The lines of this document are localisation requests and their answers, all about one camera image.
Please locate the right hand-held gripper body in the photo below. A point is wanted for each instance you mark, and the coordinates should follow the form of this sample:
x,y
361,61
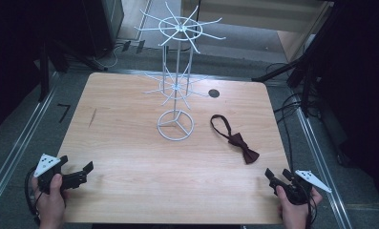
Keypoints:
x,y
297,191

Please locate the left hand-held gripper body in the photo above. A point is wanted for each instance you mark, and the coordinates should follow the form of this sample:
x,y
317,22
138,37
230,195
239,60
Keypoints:
x,y
72,180

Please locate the dark red bow tie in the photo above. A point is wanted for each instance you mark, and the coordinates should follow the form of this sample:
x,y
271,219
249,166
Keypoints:
x,y
245,150

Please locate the person's right hand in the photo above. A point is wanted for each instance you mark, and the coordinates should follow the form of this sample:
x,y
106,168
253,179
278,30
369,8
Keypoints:
x,y
293,213

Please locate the person's left hand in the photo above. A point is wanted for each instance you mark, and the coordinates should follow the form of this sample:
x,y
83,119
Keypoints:
x,y
50,203

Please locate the black metal stand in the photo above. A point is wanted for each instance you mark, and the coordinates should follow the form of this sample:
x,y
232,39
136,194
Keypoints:
x,y
44,73
305,86

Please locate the black round table grommet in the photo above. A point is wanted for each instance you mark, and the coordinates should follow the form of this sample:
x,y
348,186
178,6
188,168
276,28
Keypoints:
x,y
214,93

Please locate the black power adapter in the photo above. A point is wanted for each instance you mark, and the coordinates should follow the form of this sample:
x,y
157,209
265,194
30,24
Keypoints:
x,y
140,46
126,45

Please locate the dark cabinet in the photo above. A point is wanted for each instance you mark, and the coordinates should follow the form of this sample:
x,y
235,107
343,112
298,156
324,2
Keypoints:
x,y
106,25

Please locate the metal floor rail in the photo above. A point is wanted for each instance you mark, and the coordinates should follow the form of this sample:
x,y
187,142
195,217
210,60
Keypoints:
x,y
320,165
21,140

